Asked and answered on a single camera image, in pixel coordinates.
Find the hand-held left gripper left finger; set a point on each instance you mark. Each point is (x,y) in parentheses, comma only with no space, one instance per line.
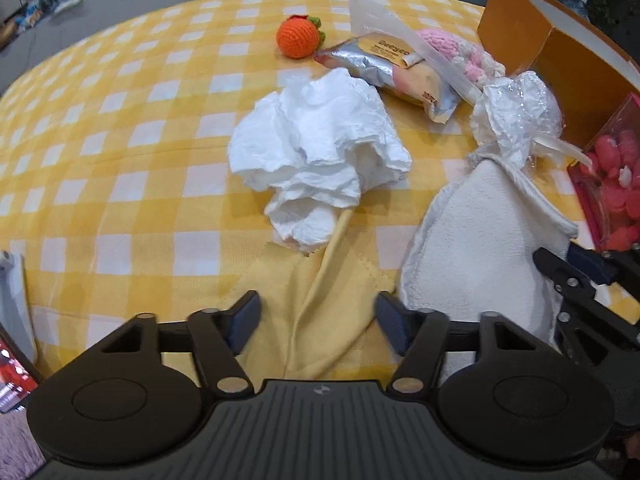
(247,316)

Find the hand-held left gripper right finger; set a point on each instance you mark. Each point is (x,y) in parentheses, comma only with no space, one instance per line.
(392,325)

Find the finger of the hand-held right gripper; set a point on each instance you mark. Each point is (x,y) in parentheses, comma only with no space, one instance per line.
(567,272)
(592,265)

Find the yellow cloth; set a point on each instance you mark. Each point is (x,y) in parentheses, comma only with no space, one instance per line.
(320,320)

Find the white towel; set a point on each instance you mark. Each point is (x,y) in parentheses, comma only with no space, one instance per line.
(475,250)

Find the pink plastic box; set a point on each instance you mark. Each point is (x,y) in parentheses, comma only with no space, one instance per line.
(620,170)

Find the white plastic wrapper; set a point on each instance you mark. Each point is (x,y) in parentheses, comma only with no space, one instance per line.
(520,110)

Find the white tissue paper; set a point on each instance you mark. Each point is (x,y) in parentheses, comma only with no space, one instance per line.
(320,135)

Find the silver snack packet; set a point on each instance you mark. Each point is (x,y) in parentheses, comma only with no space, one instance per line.
(400,80)

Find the orange cardboard box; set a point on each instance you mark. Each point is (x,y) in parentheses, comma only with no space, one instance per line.
(515,25)

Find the pink crochet toy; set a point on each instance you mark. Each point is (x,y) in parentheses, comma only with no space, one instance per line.
(450,45)

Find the orange crochet toy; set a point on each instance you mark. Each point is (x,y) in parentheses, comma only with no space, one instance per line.
(297,37)

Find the clear plastic bag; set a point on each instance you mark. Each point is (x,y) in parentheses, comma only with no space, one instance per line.
(375,15)

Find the yellow checkered tablecloth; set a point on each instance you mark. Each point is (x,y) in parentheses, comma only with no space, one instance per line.
(125,135)

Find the white plastic stand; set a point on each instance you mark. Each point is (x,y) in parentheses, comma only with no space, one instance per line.
(20,300)

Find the smartphone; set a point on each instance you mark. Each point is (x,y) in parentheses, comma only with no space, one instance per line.
(12,375)

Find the purple fuzzy blanket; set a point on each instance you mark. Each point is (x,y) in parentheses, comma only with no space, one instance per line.
(15,445)

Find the snack bags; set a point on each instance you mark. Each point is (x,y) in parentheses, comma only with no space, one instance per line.
(25,17)

